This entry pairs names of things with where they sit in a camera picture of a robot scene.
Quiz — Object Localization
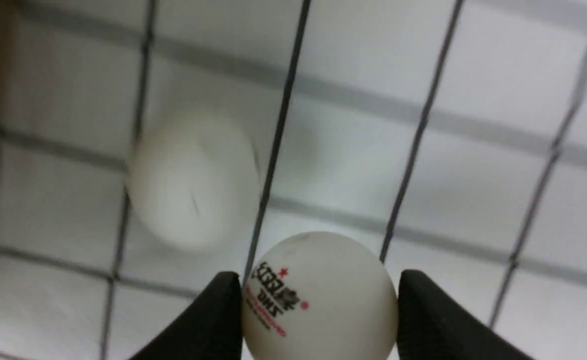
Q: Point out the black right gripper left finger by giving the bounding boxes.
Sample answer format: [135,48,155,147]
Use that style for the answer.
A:
[132,271,243,360]

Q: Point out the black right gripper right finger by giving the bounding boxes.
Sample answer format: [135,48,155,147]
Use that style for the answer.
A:
[397,269,531,360]

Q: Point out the white ball with logo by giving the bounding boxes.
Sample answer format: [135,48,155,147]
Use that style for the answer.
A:
[241,231,399,360]

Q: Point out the white table-tennis ball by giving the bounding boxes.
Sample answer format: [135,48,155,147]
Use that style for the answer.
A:
[126,109,262,253]

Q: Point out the white black-grid tablecloth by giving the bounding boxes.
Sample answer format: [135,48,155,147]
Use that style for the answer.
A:
[0,0,587,360]

